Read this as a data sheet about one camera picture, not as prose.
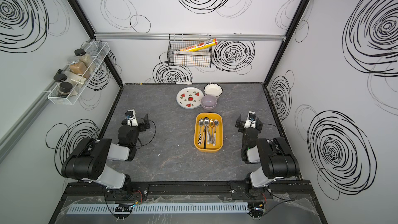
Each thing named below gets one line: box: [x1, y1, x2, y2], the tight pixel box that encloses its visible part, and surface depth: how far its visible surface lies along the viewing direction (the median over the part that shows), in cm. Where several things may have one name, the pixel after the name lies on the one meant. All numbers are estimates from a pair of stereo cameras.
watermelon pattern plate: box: [176, 86, 205, 110], surface depth 114 cm
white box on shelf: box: [63, 70, 87, 97], surface depth 72 cm
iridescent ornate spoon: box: [209, 118, 216, 144], surface depth 98 cm
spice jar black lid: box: [74, 48, 87, 56], surface depth 75 cm
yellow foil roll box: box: [179, 37, 219, 52], surface depth 91 cm
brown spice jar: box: [67, 57, 90, 79], surface depth 72 cm
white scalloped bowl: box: [203, 82, 223, 100], surface depth 117 cm
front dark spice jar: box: [58, 81, 73, 98], surface depth 64 cm
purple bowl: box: [200, 94, 218, 110], surface depth 107 cm
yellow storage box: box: [193, 112, 224, 153], surface depth 93 cm
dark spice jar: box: [53, 73, 68, 83], surface depth 64 cm
